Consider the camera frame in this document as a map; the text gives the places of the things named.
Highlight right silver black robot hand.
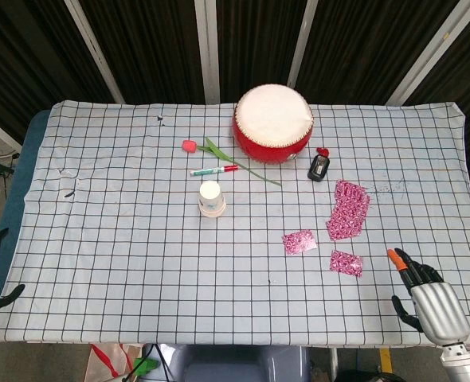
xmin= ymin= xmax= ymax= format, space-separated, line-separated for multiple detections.
xmin=386 ymin=248 xmax=470 ymax=346

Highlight blue table pad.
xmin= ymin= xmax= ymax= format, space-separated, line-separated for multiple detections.
xmin=0 ymin=109 xmax=51 ymax=343

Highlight white black grid tablecloth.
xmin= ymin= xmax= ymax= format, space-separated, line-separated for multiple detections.
xmin=0 ymin=99 xmax=470 ymax=346

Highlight green plastic object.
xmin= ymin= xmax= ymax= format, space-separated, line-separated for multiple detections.
xmin=133 ymin=357 xmax=159 ymax=377

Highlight black car key fob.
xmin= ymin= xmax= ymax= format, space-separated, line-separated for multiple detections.
xmin=307 ymin=154 xmax=331 ymax=183

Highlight grey robot torso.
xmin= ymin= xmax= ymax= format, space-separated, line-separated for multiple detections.
xmin=170 ymin=344 xmax=311 ymax=382

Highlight stacked white paper cups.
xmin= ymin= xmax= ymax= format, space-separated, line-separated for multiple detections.
xmin=198 ymin=181 xmax=227 ymax=219

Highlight artificial pink tulip green stem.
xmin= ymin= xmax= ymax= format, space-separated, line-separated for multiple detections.
xmin=181 ymin=137 xmax=283 ymax=187

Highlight green white marker red cap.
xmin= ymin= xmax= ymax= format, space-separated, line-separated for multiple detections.
xmin=190 ymin=164 xmax=239 ymax=177

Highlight red drum white skin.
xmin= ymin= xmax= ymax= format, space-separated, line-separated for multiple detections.
xmin=232 ymin=83 xmax=315 ymax=165

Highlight white bag red handles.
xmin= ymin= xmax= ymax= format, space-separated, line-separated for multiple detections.
xmin=84 ymin=344 xmax=141 ymax=380

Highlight white frame post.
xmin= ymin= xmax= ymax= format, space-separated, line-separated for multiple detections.
xmin=0 ymin=110 xmax=23 ymax=157
xmin=63 ymin=0 xmax=125 ymax=103
xmin=386 ymin=0 xmax=470 ymax=105
xmin=194 ymin=0 xmax=221 ymax=105
xmin=288 ymin=0 xmax=320 ymax=88

